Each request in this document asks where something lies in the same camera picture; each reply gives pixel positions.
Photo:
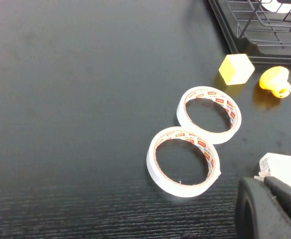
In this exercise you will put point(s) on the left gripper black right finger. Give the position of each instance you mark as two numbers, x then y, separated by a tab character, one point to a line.
290	199

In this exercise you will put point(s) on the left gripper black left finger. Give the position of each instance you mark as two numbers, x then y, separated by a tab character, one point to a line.
257	214

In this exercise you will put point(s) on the white round plate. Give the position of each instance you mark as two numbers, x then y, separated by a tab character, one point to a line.
280	9

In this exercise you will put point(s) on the white labelled box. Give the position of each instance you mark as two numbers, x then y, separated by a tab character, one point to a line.
287	169

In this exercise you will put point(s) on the white tape roll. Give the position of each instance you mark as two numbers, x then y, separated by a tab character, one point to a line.
175	190
219	139

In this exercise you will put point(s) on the yellow rubber duck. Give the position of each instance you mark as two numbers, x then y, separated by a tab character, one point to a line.
272	78

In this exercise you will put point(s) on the yellow cube block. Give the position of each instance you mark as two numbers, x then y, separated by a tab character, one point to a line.
237	72

